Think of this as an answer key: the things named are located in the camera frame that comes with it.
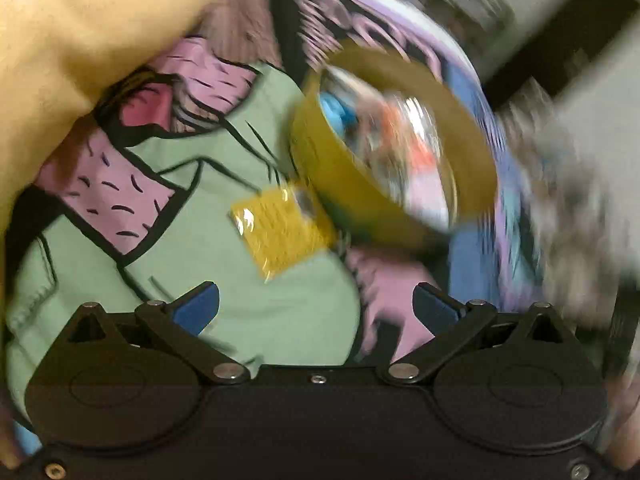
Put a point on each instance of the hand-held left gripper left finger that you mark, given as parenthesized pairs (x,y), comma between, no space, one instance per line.
(197,307)

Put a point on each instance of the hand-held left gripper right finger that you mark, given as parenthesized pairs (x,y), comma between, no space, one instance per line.
(434,307)

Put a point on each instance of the yellow sachet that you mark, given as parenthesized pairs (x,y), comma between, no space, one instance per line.
(282,232)

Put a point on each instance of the small orange item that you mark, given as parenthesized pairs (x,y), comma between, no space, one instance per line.
(402,120)

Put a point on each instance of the blue makeup sponge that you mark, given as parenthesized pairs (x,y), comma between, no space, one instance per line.
(336,109)

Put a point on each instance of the yellow fleece blanket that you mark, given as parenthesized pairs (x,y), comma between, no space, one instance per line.
(75,35)

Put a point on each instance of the round golden tin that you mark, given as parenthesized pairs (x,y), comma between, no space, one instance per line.
(345,185)

